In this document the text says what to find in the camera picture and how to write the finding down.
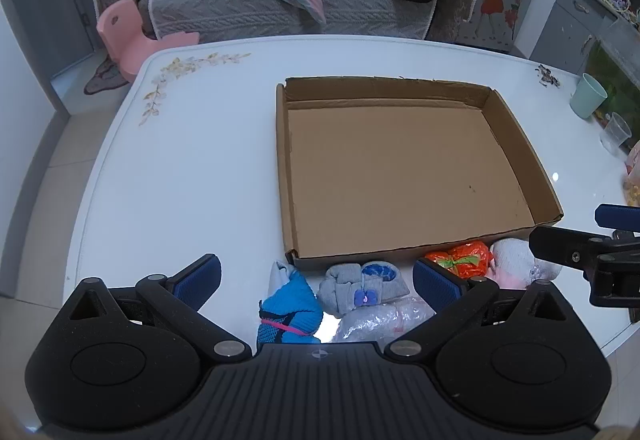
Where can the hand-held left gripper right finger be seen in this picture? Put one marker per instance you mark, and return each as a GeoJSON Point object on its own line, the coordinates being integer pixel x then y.
{"type": "Point", "coordinates": [435, 285]}

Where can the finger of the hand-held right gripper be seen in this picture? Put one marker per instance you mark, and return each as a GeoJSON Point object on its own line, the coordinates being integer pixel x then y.
{"type": "Point", "coordinates": [560, 245]}
{"type": "Point", "coordinates": [617, 215]}

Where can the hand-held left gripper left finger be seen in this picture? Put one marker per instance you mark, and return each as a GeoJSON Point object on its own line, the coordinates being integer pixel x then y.
{"type": "Point", "coordinates": [202, 277]}

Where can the orange bag bundle green tie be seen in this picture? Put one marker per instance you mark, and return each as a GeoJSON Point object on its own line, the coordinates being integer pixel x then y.
{"type": "Point", "coordinates": [465, 257]}

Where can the white sock bundle pink tie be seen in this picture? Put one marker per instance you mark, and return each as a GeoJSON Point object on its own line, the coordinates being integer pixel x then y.
{"type": "Point", "coordinates": [515, 260]}

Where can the clear plastic bag bundle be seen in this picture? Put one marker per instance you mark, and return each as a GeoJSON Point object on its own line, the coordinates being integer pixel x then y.
{"type": "Point", "coordinates": [380, 320]}

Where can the grey sock bundle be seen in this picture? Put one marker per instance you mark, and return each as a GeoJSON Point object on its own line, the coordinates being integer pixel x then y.
{"type": "Point", "coordinates": [345, 290]}

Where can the bright blue sock bundle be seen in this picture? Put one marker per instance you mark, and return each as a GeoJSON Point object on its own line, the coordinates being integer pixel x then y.
{"type": "Point", "coordinates": [290, 305]}

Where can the shallow cardboard box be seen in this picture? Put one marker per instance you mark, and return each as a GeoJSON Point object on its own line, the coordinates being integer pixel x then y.
{"type": "Point", "coordinates": [400, 160]}

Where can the clear snack container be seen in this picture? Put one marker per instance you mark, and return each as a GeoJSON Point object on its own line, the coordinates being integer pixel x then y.
{"type": "Point", "coordinates": [631, 192]}

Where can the clear plastic cup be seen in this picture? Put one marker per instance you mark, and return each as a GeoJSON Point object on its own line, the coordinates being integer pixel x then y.
{"type": "Point", "coordinates": [616, 132]}

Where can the mint green cup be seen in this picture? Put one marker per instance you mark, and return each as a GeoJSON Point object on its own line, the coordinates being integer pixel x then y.
{"type": "Point", "coordinates": [587, 97]}

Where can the glass fish tank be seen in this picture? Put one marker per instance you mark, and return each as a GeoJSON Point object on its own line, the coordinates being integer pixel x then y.
{"type": "Point", "coordinates": [617, 70]}

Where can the grey cabinet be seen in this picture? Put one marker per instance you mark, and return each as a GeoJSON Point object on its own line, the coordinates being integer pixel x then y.
{"type": "Point", "coordinates": [565, 25]}

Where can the butterfly floor mat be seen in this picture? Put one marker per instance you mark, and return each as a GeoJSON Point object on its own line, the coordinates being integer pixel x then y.
{"type": "Point", "coordinates": [102, 75]}

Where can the pink plastic stool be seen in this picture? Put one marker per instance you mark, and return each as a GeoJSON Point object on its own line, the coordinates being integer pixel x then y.
{"type": "Point", "coordinates": [125, 35]}

